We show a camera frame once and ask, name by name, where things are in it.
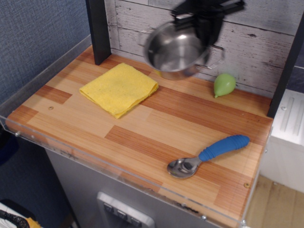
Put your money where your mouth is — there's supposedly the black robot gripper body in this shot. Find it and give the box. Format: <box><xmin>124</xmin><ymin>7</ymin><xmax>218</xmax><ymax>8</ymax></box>
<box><xmin>171</xmin><ymin>0</ymin><xmax>245</xmax><ymax>18</ymax></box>

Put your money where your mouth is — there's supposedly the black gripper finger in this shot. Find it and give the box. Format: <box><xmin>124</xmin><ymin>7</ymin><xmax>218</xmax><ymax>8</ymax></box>
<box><xmin>174</xmin><ymin>14</ymin><xmax>195</xmax><ymax>30</ymax></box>
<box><xmin>196</xmin><ymin>14</ymin><xmax>224</xmax><ymax>47</ymax></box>

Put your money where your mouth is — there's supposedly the silver steel pot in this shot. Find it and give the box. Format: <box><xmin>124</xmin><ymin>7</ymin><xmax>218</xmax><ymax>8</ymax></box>
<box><xmin>140</xmin><ymin>20</ymin><xmax>225</xmax><ymax>81</ymax></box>

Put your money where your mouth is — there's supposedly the yellow folded cloth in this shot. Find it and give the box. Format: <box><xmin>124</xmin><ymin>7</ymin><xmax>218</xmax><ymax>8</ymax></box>
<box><xmin>79</xmin><ymin>63</ymin><xmax>159</xmax><ymax>119</ymax></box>

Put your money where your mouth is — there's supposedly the green pear-shaped toy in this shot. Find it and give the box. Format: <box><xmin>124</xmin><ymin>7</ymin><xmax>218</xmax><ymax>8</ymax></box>
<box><xmin>214</xmin><ymin>74</ymin><xmax>236</xmax><ymax>98</ymax></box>

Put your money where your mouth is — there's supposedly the clear acrylic table guard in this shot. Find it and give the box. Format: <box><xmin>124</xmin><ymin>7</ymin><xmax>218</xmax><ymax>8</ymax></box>
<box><xmin>6</xmin><ymin>47</ymin><xmax>271</xmax><ymax>228</ymax></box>

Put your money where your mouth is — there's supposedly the silver toy fridge cabinet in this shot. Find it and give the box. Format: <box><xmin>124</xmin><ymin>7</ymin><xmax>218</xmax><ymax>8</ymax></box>
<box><xmin>45</xmin><ymin>148</ymin><xmax>228</xmax><ymax>228</ymax></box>

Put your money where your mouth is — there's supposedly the black vertical post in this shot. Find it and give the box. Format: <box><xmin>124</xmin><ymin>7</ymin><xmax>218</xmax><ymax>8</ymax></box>
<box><xmin>85</xmin><ymin>0</ymin><xmax>111</xmax><ymax>65</ymax></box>
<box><xmin>267</xmin><ymin>15</ymin><xmax>304</xmax><ymax>118</ymax></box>

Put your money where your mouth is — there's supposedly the black right vertical post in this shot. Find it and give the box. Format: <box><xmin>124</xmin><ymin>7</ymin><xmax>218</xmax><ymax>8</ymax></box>
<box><xmin>267</xmin><ymin>15</ymin><xmax>304</xmax><ymax>118</ymax></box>

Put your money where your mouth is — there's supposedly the blue-handled metal spoon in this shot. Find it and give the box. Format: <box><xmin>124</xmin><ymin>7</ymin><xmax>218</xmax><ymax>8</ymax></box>
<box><xmin>167</xmin><ymin>135</ymin><xmax>250</xmax><ymax>179</ymax></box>

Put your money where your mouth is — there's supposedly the white aluminium frame block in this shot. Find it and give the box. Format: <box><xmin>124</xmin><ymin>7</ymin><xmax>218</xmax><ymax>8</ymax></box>
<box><xmin>260</xmin><ymin>89</ymin><xmax>304</xmax><ymax>192</ymax></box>

